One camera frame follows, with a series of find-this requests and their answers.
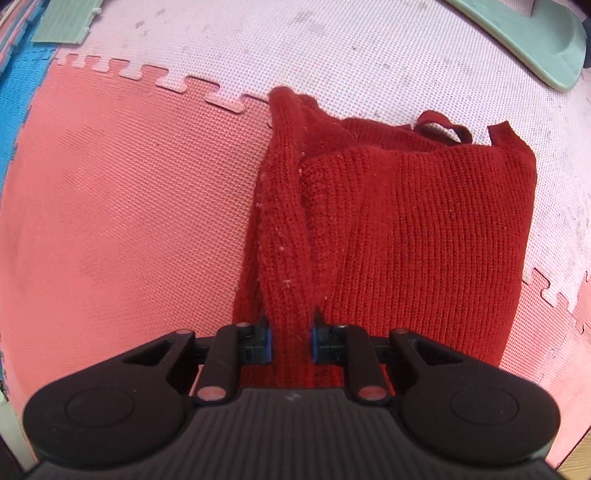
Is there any coral pink foam mat tile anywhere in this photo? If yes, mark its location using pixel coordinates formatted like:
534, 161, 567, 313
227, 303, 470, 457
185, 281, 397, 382
0, 53, 273, 398

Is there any stack of foam mat tiles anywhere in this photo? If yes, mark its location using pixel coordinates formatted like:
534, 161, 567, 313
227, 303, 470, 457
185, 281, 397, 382
0, 0, 49, 77

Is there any red knit sweater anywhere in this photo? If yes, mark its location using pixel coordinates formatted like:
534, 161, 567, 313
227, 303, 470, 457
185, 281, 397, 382
231, 85, 537, 391

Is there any grey ribbed mat piece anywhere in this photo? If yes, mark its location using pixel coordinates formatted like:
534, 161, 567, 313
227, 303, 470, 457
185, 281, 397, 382
30, 0, 106, 47

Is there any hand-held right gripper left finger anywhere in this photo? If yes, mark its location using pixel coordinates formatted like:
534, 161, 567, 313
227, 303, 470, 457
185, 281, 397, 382
115, 316, 273, 404

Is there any grey curved plastic base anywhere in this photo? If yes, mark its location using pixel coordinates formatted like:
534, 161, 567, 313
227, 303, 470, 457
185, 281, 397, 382
447, 0, 588, 92

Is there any blue foam mat tile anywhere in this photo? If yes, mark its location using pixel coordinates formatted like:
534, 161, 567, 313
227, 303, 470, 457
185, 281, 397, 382
0, 41, 63, 181

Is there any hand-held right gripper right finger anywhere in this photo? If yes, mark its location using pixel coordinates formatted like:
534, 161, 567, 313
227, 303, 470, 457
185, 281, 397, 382
311, 311, 472, 405

